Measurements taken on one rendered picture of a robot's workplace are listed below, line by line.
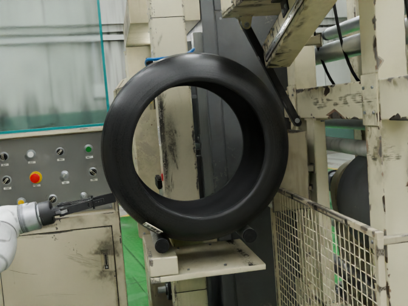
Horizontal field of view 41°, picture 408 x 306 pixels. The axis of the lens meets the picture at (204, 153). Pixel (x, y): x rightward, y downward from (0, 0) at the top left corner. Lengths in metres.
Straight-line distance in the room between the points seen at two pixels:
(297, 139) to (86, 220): 0.96
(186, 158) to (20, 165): 0.76
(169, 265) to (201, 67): 0.62
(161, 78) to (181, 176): 0.53
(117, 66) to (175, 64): 9.51
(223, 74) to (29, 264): 1.24
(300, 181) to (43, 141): 1.09
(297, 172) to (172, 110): 0.52
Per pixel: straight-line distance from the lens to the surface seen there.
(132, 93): 1.66
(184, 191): 2.08
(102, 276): 2.46
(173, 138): 2.05
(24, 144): 2.44
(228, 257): 1.90
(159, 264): 1.74
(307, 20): 1.74
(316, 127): 2.13
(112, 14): 11.31
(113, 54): 11.19
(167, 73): 1.66
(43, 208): 1.78
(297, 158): 2.09
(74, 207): 1.75
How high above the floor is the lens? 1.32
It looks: 5 degrees down
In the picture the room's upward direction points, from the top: 5 degrees counter-clockwise
